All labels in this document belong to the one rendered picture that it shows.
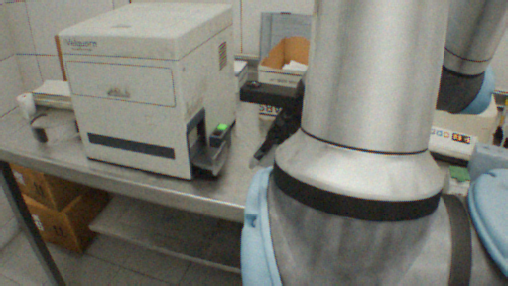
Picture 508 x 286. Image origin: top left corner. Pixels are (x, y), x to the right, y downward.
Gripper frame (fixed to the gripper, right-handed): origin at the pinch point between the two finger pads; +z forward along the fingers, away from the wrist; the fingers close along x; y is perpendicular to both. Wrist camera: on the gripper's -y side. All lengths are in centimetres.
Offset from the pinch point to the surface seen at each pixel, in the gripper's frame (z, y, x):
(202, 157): 5.5, -8.3, -0.7
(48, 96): 36, -61, 16
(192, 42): -13.7, -20.9, 1.8
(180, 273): 102, 7, 33
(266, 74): -5.0, -7.4, 25.1
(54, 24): 46, -100, 60
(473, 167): -23.4, 37.5, 7.9
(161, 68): -9.3, -22.4, -4.3
